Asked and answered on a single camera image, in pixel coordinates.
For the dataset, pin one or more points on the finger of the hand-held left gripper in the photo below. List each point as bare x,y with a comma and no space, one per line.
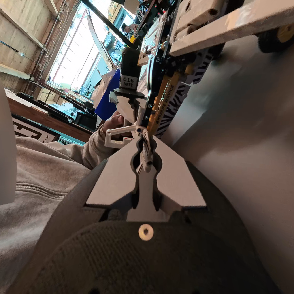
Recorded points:
141,114
124,108

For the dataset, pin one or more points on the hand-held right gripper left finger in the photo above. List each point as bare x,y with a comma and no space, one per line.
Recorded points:
110,183

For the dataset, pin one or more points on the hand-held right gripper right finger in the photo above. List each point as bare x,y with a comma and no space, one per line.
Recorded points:
181,183

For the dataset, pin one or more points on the white yellow lego airplane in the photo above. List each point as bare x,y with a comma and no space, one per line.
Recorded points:
206,32

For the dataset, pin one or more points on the person's left forearm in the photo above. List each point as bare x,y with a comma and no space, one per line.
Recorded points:
94,149

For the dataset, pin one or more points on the person's left hand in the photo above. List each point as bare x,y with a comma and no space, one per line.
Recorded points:
113,123

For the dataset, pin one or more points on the blue plastic bin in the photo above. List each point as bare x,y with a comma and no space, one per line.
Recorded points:
105,103

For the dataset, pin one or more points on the crumpled plastic bag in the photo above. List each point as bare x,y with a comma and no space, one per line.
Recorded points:
101,89

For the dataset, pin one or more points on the white wristband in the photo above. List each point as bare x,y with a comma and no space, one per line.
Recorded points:
102,132

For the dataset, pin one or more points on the black pole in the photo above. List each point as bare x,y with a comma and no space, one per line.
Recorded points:
103,18

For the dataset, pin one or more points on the brown wooden desk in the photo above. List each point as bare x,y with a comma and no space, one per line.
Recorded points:
57,125

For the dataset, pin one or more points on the black framed sign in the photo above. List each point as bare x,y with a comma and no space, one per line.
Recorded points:
25,128

